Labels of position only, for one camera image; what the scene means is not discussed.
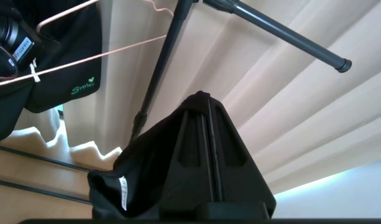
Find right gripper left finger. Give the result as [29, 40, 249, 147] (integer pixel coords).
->
[158, 108, 214, 218]

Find black clothes rack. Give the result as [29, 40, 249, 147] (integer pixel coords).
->
[0, 0, 352, 206]

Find beige curtain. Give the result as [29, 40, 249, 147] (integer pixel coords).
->
[0, 107, 62, 150]
[62, 0, 381, 195]

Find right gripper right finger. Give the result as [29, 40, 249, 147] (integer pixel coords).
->
[208, 96, 277, 218]

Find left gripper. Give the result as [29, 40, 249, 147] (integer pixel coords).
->
[0, 14, 44, 80]

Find black shorts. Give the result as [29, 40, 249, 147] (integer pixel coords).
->
[0, 0, 103, 146]

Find black garment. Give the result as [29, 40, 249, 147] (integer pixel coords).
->
[87, 90, 216, 220]

